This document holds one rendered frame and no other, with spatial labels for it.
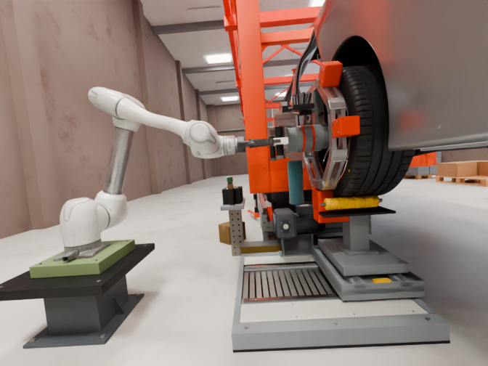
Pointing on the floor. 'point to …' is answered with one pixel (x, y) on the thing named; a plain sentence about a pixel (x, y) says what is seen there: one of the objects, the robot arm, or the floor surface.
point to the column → (236, 231)
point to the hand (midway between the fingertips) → (280, 141)
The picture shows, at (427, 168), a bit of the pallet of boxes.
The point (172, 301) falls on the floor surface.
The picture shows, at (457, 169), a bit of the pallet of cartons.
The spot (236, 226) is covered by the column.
